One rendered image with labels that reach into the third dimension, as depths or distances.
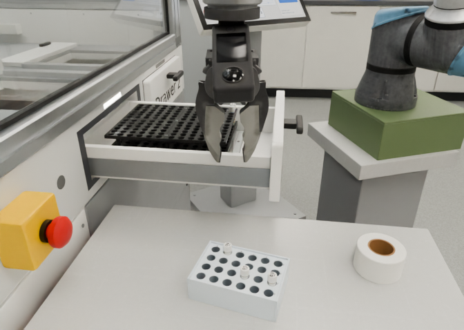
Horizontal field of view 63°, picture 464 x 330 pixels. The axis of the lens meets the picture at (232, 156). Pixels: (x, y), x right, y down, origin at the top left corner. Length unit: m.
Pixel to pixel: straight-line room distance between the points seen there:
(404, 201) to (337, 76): 2.76
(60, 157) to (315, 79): 3.30
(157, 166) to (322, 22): 3.14
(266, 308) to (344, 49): 3.36
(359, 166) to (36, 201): 0.68
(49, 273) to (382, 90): 0.80
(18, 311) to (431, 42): 0.87
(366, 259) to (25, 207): 0.46
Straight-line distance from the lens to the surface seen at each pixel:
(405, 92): 1.01
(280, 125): 0.66
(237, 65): 0.44
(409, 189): 1.12
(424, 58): 0.94
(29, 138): 0.58
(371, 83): 1.01
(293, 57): 3.71
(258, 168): 0.63
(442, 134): 1.05
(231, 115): 0.78
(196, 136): 0.68
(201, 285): 0.54
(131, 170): 0.69
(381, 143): 0.95
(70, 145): 0.66
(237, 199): 1.99
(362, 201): 1.05
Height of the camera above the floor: 1.17
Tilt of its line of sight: 27 degrees down
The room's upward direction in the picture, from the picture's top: straight up
